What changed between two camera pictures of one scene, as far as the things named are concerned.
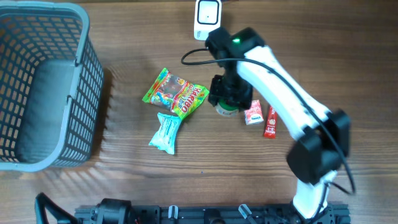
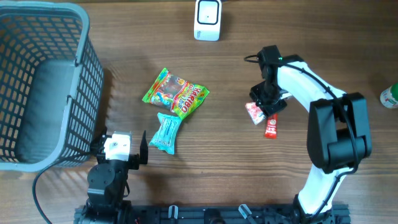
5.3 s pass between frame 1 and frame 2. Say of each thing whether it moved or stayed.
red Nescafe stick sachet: stayed
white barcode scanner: stayed
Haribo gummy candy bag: stayed
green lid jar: moved
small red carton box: moved
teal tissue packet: stayed
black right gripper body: moved
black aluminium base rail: stayed
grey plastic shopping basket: stayed
